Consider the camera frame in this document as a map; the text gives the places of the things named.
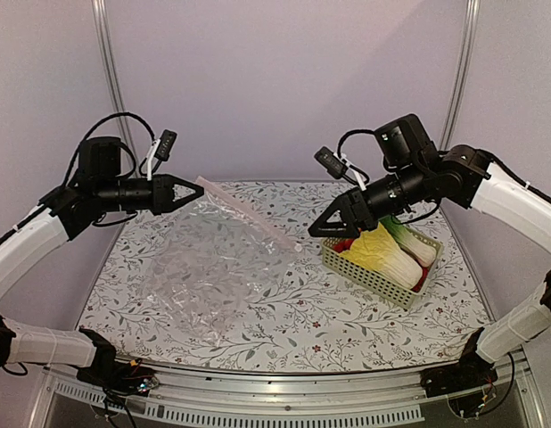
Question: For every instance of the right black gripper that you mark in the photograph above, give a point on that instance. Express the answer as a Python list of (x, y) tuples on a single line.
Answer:
[(354, 212)]

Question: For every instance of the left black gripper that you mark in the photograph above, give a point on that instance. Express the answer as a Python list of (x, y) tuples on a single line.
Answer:
[(162, 194)]

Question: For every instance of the yellow napa cabbage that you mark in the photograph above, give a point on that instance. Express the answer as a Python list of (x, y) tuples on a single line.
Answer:
[(378, 251)]

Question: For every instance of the clear zip top bag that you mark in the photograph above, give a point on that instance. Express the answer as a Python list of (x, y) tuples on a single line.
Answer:
[(219, 256)]

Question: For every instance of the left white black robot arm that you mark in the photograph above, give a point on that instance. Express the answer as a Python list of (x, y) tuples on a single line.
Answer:
[(99, 187)]

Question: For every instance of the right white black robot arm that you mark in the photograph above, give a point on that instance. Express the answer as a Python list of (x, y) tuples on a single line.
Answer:
[(473, 179)]

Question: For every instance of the floral tablecloth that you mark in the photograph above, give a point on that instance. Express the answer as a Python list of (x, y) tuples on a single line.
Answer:
[(313, 321)]

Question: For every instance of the beige perforated plastic basket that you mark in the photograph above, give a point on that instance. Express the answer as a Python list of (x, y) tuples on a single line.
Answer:
[(375, 282)]

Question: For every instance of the green white bok choy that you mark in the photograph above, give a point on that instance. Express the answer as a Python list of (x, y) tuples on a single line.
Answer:
[(424, 253)]

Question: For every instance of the red bell pepper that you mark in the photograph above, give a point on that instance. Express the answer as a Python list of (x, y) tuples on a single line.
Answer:
[(418, 287)]

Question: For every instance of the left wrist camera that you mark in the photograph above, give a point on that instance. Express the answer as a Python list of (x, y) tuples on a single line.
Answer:
[(159, 152)]

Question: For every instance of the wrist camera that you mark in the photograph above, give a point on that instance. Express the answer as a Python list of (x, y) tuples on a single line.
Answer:
[(159, 152), (339, 167)]

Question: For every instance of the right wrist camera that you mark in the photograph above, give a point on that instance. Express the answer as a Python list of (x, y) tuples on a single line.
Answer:
[(339, 167)]

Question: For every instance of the left aluminium frame post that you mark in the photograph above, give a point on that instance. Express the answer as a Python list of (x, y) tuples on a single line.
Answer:
[(103, 33)]

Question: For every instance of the aluminium frame post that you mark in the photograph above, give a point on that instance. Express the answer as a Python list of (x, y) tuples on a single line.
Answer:
[(103, 33), (472, 12)]

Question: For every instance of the aluminium front rail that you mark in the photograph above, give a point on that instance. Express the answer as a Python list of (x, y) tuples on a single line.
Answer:
[(190, 396)]

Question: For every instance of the right aluminium frame post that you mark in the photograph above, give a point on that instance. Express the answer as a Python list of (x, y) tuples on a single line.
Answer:
[(472, 12)]

